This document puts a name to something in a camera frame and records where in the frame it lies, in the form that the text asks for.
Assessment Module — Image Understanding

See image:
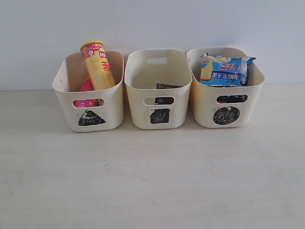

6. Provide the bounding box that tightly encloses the purple juice carton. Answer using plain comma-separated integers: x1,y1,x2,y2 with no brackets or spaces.
154,83,181,105

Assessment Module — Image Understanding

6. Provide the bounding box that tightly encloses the yellow Lays chips can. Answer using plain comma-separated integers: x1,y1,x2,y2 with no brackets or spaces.
80,41,116,90

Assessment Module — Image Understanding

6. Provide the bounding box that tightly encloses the pink Lays chips can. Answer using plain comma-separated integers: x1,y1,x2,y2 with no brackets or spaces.
73,75,104,108

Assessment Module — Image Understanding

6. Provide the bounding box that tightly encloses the blue instant noodle packet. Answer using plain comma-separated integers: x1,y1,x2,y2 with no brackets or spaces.
200,53,256,87

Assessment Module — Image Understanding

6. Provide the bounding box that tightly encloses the orange instant noodle packet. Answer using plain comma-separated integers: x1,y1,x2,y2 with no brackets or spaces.
216,95,248,104

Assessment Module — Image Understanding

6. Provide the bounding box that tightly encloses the middle cream plastic bin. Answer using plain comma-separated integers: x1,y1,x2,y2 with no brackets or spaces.
124,49,192,129

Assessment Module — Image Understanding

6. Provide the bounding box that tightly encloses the cream plastic bin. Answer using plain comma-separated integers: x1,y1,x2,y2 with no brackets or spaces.
52,51,124,132
186,47,264,128
124,49,192,129

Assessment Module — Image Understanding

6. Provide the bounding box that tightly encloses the left cream plastic bin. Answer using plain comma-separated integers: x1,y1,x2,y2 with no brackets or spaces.
52,51,124,132

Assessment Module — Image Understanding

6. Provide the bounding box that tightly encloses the right cream plastic bin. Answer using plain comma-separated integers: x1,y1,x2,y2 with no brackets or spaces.
186,47,264,128

